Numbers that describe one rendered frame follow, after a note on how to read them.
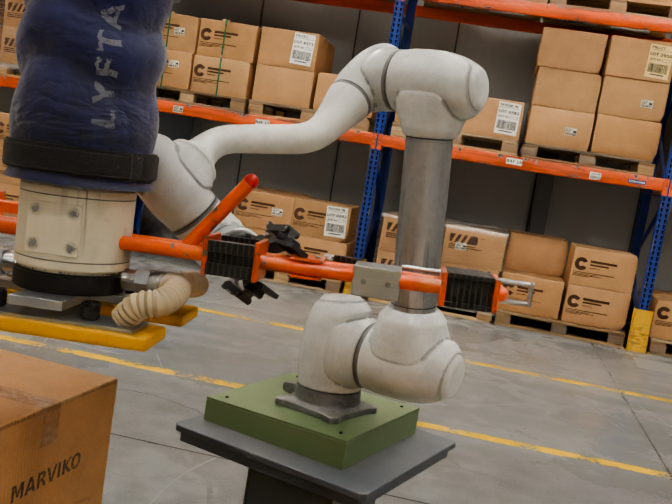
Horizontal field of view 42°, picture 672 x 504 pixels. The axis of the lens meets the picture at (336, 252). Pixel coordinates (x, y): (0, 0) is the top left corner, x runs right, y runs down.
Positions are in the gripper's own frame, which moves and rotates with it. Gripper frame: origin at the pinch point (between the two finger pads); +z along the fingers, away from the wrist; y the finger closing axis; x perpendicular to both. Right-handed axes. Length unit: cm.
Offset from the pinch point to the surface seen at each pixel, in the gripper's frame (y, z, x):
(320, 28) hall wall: -318, -799, -161
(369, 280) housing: -5.9, 8.6, -9.2
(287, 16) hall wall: -309, -819, -128
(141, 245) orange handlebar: 9.1, -7.3, 17.0
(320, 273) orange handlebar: -2.7, 5.2, -3.7
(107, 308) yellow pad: 20.0, -17.5, 13.1
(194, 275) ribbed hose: 8.0, -8.8, 7.4
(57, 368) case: 35, -40, 9
